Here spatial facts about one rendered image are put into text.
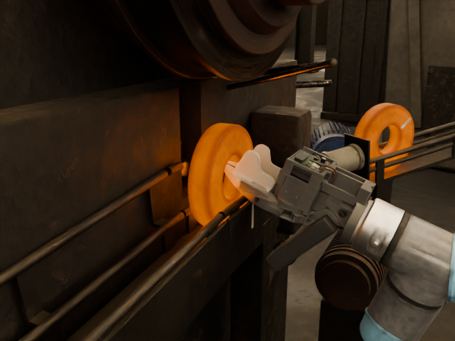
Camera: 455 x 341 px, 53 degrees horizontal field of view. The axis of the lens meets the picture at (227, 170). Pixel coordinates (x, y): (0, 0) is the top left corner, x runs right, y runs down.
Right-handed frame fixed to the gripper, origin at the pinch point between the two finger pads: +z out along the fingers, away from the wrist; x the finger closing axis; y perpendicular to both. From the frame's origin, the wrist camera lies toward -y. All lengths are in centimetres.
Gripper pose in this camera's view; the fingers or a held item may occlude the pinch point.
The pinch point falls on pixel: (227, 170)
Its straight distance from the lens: 68.0
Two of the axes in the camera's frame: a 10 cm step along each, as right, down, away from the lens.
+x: -4.6, 2.7, -8.5
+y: 2.7, -8.6, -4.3
